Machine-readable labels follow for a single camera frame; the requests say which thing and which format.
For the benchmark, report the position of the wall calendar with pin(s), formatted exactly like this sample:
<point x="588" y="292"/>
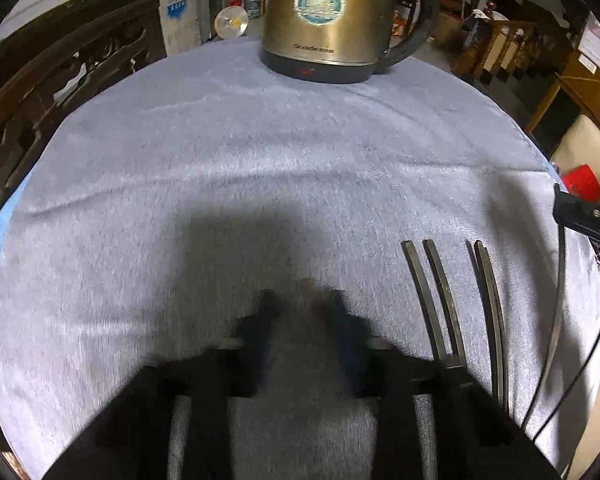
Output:
<point x="597" y="42"/>

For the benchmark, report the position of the grey towel cloth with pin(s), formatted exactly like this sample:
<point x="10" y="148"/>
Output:
<point x="230" y="160"/>

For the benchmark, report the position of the dark chopstick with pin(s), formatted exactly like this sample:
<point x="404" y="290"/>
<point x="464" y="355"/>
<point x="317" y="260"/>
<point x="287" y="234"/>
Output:
<point x="492" y="310"/>
<point x="445" y="290"/>
<point x="420" y="290"/>
<point x="472" y="255"/>

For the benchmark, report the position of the cream chair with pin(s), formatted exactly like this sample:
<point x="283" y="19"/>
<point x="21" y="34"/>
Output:
<point x="585" y="140"/>

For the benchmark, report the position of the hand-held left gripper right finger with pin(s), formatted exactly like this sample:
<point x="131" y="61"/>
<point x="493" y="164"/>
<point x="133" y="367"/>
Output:
<point x="352" y="350"/>

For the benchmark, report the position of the wooden cabinet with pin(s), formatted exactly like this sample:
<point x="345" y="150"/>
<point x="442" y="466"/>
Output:
<point x="570" y="90"/>

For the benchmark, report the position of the blue table cover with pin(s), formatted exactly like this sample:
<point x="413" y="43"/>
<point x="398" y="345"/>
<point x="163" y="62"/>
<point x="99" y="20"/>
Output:
<point x="0" y="230"/>

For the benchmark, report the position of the round translucent object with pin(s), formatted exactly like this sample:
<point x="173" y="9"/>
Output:
<point x="231" y="22"/>

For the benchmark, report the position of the carved wooden bench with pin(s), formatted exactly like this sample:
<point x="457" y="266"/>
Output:
<point x="55" y="60"/>

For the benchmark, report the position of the golden electric kettle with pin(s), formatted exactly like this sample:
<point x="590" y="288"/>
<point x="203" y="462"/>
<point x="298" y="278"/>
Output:
<point x="325" y="25"/>

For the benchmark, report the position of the red plastic chair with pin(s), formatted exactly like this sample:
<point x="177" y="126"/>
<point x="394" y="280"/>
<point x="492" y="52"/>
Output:
<point x="582" y="182"/>

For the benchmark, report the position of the wooden stair railing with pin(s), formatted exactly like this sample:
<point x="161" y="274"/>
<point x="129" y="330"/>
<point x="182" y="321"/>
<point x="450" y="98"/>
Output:
<point x="505" y="40"/>

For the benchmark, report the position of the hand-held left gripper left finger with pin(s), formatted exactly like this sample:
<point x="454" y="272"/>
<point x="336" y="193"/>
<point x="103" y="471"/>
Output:
<point x="259" y="345"/>

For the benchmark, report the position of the cluster of plastic bottles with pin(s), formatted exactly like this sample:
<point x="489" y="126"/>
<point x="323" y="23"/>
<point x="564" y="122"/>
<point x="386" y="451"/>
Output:
<point x="252" y="5"/>

